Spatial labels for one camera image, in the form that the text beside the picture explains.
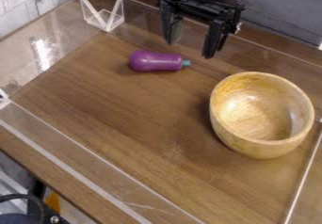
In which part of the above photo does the black clamp with cable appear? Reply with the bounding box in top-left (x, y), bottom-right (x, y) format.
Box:
top-left (0, 175), bottom-right (70, 224)

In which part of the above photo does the purple toy eggplant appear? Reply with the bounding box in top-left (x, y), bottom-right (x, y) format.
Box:
top-left (129, 50), bottom-right (190, 72)

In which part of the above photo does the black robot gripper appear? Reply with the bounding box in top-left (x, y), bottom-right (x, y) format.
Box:
top-left (158, 0), bottom-right (245, 59)

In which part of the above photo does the clear acrylic tray wall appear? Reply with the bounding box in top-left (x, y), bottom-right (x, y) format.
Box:
top-left (0, 0), bottom-right (322, 224)

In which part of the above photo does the clear acrylic corner bracket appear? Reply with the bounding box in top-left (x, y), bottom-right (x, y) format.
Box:
top-left (80, 0), bottom-right (124, 32)

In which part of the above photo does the brown wooden bowl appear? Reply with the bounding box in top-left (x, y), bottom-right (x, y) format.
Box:
top-left (208, 72), bottom-right (313, 159)

